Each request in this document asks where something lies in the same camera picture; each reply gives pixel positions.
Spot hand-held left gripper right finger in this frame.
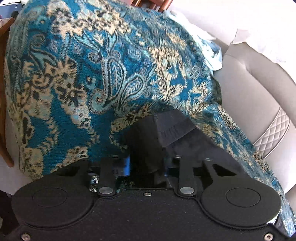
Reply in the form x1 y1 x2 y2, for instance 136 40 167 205
165 155 233 198

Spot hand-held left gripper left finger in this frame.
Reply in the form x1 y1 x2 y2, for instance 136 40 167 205
54 155 130 198

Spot black pants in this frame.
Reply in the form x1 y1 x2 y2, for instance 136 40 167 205
120 109 249 189

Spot teal paisley blanket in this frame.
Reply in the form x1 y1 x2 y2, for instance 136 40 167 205
5 0 296 234

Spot beige leather sofa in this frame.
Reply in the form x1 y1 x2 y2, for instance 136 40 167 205
211 42 296 195

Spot light blue crumpled cloth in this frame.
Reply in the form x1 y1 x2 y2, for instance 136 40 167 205
165 9 223 71

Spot wooden table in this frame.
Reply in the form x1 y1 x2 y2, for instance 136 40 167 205
0 17 15 168

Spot white sofa cover cloth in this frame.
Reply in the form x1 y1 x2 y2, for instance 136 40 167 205
231 28 296 70

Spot wooden chair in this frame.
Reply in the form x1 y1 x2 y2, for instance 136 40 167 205
132 0 173 12

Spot dark box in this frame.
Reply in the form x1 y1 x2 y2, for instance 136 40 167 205
0 0 25 20

